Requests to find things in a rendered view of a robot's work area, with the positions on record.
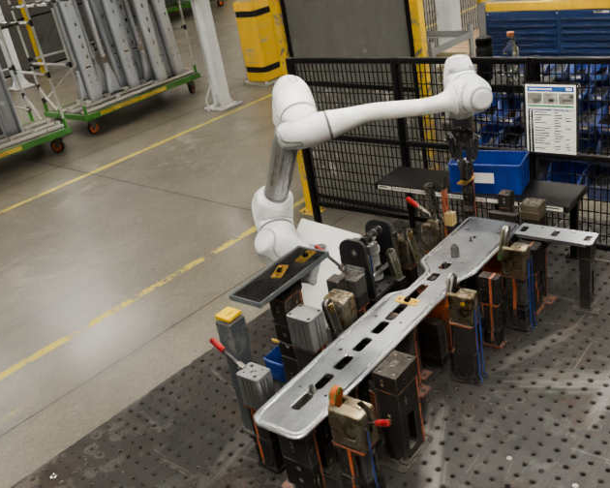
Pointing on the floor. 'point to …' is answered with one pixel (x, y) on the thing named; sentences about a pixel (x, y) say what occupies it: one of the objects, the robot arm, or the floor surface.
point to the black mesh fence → (450, 131)
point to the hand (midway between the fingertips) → (465, 169)
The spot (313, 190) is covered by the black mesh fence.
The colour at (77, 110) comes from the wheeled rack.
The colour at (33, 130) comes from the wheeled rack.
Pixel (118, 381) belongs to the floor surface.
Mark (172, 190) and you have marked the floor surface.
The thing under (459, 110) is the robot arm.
